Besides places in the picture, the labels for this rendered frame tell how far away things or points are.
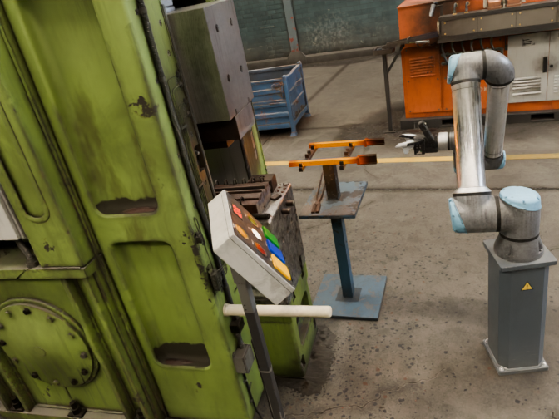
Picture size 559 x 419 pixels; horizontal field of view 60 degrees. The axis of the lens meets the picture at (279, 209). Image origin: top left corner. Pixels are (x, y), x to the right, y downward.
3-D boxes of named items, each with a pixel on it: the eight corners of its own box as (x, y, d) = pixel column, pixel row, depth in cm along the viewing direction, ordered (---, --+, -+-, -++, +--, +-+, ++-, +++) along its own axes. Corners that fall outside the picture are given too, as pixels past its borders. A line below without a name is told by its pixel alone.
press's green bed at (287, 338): (319, 328, 274) (305, 259, 253) (305, 380, 243) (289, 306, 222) (229, 326, 291) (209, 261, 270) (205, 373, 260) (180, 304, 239)
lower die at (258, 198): (271, 196, 223) (268, 179, 219) (259, 218, 206) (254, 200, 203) (190, 201, 236) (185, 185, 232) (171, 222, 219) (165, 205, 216)
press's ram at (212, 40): (259, 91, 215) (239, -5, 197) (230, 120, 182) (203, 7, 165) (175, 102, 228) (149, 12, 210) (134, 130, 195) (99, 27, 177)
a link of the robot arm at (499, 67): (515, 39, 195) (502, 157, 245) (482, 44, 199) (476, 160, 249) (520, 56, 188) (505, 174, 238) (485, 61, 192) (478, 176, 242)
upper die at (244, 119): (255, 122, 208) (250, 101, 203) (240, 139, 191) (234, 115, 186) (168, 132, 220) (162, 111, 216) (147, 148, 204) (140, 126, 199)
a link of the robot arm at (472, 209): (497, 234, 193) (487, 44, 192) (451, 235, 198) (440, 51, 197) (492, 231, 207) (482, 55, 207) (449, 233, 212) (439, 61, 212)
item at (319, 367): (353, 323, 272) (353, 322, 272) (338, 409, 223) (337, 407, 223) (285, 322, 284) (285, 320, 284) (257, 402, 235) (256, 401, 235)
